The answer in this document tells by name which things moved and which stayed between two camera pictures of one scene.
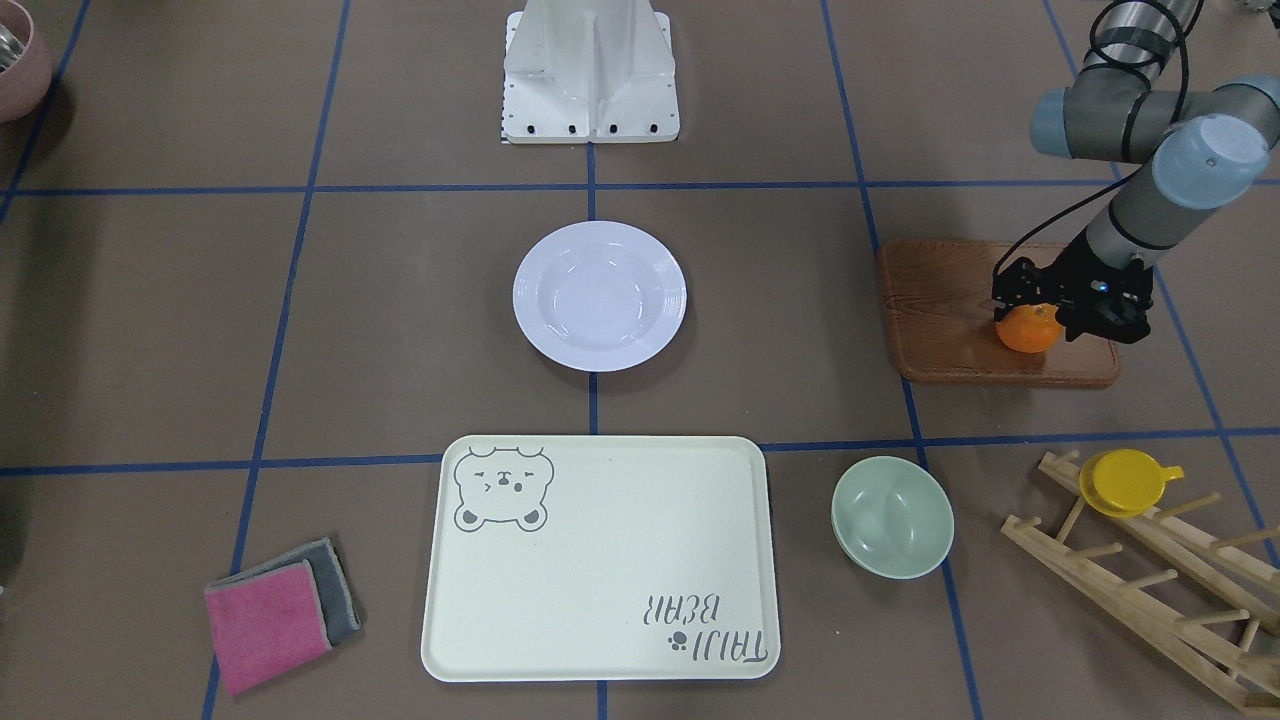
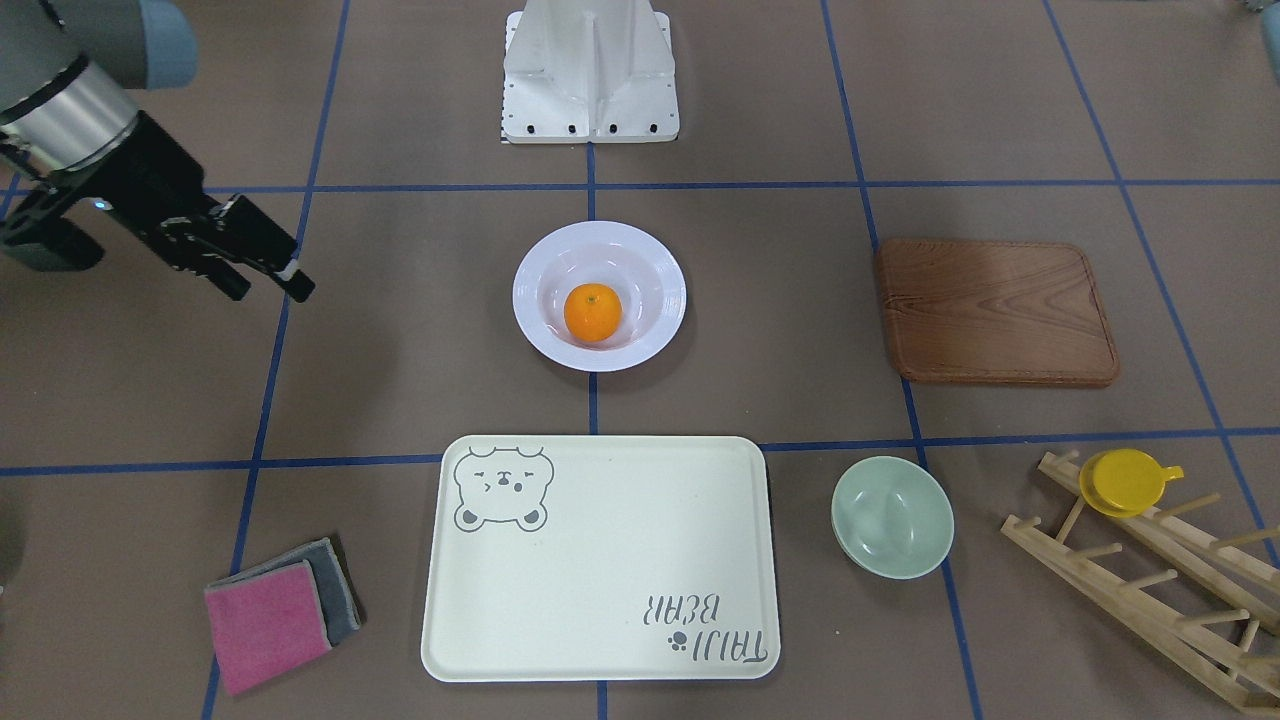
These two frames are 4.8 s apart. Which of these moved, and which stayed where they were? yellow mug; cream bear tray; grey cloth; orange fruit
Moved: orange fruit
Stayed: grey cloth; cream bear tray; yellow mug
